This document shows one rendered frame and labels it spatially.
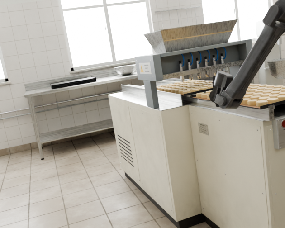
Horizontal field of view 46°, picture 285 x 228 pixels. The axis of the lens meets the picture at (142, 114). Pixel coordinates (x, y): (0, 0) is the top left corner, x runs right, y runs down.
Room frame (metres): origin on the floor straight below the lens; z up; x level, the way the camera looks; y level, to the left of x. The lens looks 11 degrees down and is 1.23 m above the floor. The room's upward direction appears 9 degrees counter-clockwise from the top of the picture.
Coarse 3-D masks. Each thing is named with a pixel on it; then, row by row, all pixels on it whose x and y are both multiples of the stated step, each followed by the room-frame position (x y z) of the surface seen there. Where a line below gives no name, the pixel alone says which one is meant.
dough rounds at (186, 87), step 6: (168, 84) 2.60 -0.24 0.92; (174, 84) 2.55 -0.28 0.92; (180, 84) 2.52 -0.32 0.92; (186, 84) 2.45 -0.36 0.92; (192, 84) 2.38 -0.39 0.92; (198, 84) 2.33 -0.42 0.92; (204, 84) 2.32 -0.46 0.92; (210, 84) 2.26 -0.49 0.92; (162, 90) 2.40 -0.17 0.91; (168, 90) 2.30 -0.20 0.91; (174, 90) 2.23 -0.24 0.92; (180, 90) 2.15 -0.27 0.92; (186, 90) 2.11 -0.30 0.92; (192, 90) 2.10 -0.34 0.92; (198, 90) 2.10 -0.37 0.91
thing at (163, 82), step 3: (156, 81) 3.30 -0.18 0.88; (159, 81) 3.22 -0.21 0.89; (162, 81) 3.15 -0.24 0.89; (165, 81) 3.09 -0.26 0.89; (168, 81) 3.02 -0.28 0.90; (171, 81) 2.96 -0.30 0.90; (174, 81) 2.92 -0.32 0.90; (177, 81) 2.89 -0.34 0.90; (156, 84) 3.31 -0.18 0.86; (159, 84) 3.23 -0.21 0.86; (162, 84) 3.16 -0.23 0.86; (165, 84) 3.10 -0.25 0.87
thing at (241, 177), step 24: (192, 120) 2.03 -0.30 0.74; (216, 120) 1.77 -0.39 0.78; (240, 120) 1.57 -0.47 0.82; (264, 120) 1.42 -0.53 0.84; (216, 144) 1.80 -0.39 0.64; (240, 144) 1.58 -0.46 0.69; (264, 144) 1.42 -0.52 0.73; (216, 168) 1.82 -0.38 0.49; (240, 168) 1.60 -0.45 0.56; (264, 168) 1.43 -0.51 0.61; (216, 192) 1.85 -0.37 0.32; (240, 192) 1.62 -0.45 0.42; (264, 192) 1.44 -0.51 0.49; (216, 216) 1.88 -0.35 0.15; (240, 216) 1.64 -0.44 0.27; (264, 216) 1.46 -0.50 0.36
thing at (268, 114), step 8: (184, 96) 2.12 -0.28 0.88; (192, 104) 2.03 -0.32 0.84; (200, 104) 1.94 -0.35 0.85; (208, 104) 1.85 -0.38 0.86; (232, 112) 1.64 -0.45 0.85; (240, 112) 1.58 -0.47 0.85; (248, 112) 1.52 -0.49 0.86; (256, 112) 1.46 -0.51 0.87; (264, 112) 1.42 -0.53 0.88; (272, 112) 1.40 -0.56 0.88
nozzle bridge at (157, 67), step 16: (192, 48) 2.09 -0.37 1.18; (208, 48) 2.13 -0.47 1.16; (240, 48) 2.28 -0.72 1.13; (144, 64) 2.15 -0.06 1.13; (160, 64) 2.02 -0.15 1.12; (176, 64) 2.15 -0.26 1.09; (192, 64) 2.18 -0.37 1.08; (208, 64) 2.22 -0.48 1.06; (224, 64) 2.21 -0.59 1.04; (240, 64) 2.25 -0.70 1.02; (144, 80) 2.20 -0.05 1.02; (160, 80) 2.01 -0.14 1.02
